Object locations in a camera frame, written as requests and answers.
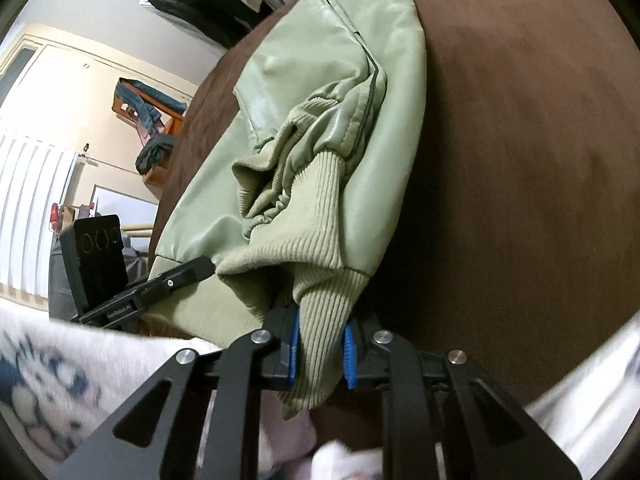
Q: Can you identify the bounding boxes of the light green leather jacket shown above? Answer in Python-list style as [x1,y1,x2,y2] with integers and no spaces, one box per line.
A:
[152,0,426,413]

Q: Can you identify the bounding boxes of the white patterned fleece blanket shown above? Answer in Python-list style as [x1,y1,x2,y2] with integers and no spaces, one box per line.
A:
[0,309,321,480]

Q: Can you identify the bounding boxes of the dark green garment on chair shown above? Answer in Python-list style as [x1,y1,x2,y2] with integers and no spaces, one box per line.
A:
[134,133,176,176]

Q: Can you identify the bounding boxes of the orange wooden chair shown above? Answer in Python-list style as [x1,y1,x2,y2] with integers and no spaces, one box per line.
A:
[112,78,188,186]

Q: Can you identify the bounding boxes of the brown bed blanket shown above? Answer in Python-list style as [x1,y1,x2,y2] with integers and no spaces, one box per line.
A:
[147,0,640,453]

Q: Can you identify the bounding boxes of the blue jeans on chair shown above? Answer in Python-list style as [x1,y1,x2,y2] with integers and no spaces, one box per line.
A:
[113,77,188,136]

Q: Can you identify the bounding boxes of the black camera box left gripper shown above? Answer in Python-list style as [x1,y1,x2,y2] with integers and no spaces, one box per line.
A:
[60,214,128,314]

